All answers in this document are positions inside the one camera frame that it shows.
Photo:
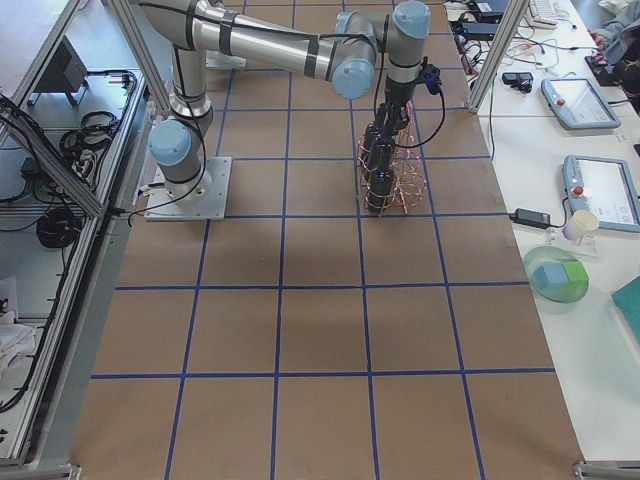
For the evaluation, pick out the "aluminium frame post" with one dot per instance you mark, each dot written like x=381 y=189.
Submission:
x=504 y=35

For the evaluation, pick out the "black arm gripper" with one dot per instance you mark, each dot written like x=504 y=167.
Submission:
x=398 y=92

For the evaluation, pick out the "teach pendant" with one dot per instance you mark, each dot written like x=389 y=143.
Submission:
x=578 y=104
x=603 y=186

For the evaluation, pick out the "wine bottle in basket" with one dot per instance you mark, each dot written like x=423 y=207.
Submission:
x=371 y=133
x=381 y=178

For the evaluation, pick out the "green bowl with blocks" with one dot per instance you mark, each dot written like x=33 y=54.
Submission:
x=555 y=274

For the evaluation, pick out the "dark glass wine bottle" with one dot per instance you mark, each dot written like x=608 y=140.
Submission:
x=382 y=150

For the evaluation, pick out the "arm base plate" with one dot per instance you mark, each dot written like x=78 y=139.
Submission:
x=218 y=61
x=199 y=199

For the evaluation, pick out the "wine bottle in basket right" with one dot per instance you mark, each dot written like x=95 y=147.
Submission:
x=381 y=178

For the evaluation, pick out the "wine bottle in basket left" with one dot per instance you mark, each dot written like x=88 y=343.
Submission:
x=371 y=133

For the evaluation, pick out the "black power adapter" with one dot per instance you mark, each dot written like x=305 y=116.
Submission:
x=535 y=219

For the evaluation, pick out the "teach pendant near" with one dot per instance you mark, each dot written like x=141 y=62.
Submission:
x=603 y=186

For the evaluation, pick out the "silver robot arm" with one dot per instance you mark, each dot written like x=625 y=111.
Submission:
x=345 y=58

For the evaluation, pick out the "copper wire wine basket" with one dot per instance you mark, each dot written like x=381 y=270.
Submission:
x=409 y=186

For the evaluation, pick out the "teach pendant far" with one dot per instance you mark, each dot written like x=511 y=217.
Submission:
x=578 y=104

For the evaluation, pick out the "white paper cup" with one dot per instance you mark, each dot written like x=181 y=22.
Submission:
x=581 y=223

